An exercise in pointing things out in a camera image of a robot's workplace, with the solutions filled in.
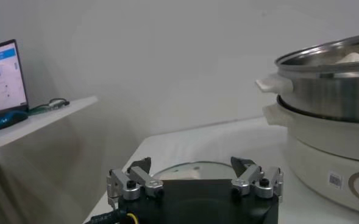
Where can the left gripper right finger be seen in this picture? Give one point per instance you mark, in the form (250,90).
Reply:
(249,176)

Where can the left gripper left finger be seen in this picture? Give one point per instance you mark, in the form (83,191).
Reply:
(142,179)

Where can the white steamed baozi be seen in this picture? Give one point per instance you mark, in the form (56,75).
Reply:
(354,58)

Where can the perforated steel steamer basket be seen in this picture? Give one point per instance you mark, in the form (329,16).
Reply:
(328,94)

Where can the cream electric cooker pot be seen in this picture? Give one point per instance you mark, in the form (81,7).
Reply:
(319,146)

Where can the white side table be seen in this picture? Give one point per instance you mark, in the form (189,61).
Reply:
(45,118)

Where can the blue object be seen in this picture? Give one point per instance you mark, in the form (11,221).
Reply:
(2,120)

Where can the open laptop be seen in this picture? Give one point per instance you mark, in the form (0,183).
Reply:
(4,76)

